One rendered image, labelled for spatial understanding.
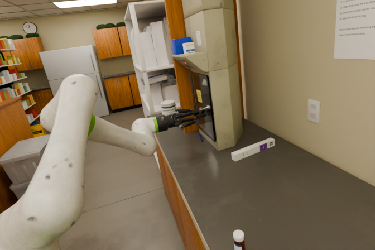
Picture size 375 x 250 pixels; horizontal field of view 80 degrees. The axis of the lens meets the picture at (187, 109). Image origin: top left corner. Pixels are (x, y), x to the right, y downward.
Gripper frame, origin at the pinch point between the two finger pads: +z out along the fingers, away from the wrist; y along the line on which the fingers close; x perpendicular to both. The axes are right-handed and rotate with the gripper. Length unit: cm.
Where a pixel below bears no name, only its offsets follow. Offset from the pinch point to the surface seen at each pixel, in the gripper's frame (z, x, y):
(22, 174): -166, 153, 59
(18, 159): -163, 136, 70
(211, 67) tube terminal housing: 6.9, -26.0, 11.4
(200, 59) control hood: 1.2, -29.9, 15.0
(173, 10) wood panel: 1, -27, 62
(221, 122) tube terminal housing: 9.1, -2.6, -9.8
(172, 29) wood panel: -2, -18, 54
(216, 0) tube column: 13, -49, 34
